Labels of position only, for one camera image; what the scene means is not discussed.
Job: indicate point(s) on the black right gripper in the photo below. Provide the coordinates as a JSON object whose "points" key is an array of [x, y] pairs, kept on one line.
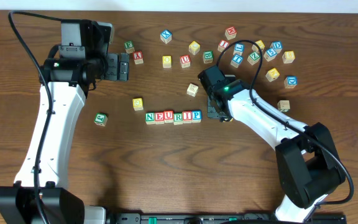
{"points": [[214, 109]]}

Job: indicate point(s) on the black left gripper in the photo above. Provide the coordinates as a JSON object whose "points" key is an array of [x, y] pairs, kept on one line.
{"points": [[111, 67]]}

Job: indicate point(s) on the blue P wooden block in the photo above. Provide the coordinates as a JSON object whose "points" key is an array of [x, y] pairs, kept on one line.
{"points": [[196, 116]]}

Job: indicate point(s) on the red i block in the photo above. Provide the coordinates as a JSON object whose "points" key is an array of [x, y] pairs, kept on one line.
{"points": [[222, 45], [187, 117]]}

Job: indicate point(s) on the green R wooden block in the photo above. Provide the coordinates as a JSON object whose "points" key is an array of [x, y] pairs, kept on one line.
{"points": [[177, 118]]}

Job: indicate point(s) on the red u block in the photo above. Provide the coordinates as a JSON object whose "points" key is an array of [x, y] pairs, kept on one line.
{"points": [[168, 116], [185, 61]]}

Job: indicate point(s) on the red E wooden block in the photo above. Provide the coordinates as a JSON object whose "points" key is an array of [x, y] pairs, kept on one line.
{"points": [[159, 118]]}

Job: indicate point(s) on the green N wooden block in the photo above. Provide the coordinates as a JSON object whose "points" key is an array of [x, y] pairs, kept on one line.
{"points": [[150, 118]]}

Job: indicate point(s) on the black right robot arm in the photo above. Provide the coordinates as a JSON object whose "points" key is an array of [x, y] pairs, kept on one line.
{"points": [[309, 167]]}

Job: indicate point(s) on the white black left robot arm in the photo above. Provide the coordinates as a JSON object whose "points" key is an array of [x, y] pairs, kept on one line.
{"points": [[39, 193]]}

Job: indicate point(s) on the green F wooden block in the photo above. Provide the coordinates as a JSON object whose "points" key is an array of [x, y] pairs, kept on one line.
{"points": [[129, 47]]}

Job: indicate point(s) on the red X wooden block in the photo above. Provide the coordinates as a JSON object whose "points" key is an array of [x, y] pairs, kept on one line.
{"points": [[138, 57]]}

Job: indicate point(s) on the plain wood top block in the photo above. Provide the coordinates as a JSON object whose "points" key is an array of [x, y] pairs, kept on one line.
{"points": [[192, 90]]}

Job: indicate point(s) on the yellow G wooden block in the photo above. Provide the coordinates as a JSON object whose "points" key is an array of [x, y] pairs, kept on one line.
{"points": [[137, 104]]}

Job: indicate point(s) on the yellow O wooden block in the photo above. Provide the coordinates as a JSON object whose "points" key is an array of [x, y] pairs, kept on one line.
{"points": [[167, 61]]}

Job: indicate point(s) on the green B wooden block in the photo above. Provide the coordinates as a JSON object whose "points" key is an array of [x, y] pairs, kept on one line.
{"points": [[208, 56]]}

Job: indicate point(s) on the blue T wooden block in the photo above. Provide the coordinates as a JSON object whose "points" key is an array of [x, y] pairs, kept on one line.
{"points": [[236, 60]]}

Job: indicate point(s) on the green J wooden block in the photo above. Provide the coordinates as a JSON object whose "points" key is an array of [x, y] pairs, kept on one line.
{"points": [[101, 119]]}

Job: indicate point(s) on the blue X wooden block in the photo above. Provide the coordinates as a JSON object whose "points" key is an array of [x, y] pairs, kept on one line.
{"points": [[166, 36]]}

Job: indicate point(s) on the green Z wooden block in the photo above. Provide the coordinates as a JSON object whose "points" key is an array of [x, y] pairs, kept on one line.
{"points": [[253, 58]]}

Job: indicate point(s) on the yellow block upper middle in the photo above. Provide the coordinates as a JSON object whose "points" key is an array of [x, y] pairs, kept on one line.
{"points": [[194, 47]]}

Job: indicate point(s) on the blue L wooden block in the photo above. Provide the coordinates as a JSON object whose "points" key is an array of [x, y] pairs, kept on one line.
{"points": [[238, 49]]}

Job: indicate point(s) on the yellow A wooden block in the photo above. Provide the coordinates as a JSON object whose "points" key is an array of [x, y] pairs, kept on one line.
{"points": [[272, 74]]}

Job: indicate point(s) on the wood L top block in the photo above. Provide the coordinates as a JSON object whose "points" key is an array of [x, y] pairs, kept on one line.
{"points": [[283, 106]]}

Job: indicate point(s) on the blue 5 wooden block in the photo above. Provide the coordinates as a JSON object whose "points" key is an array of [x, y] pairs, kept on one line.
{"points": [[270, 54]]}

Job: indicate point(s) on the red H wooden block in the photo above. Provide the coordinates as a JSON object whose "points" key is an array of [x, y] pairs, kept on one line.
{"points": [[230, 33]]}

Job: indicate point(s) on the yellow block near D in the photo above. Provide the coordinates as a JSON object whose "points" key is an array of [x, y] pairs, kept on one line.
{"points": [[258, 45]]}

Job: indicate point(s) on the blue D block lower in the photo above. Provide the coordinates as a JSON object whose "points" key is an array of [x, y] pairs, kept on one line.
{"points": [[290, 82]]}

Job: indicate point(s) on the blue d block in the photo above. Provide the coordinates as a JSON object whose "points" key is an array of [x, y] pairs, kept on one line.
{"points": [[290, 82], [276, 46]]}

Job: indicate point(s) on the blue D block upper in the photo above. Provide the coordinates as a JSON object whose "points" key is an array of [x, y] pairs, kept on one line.
{"points": [[276, 46]]}

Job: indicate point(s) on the yellow 8 wooden block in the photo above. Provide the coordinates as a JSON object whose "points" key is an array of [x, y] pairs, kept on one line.
{"points": [[288, 57]]}

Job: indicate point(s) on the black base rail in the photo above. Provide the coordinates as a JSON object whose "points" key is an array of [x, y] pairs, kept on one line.
{"points": [[136, 218]]}

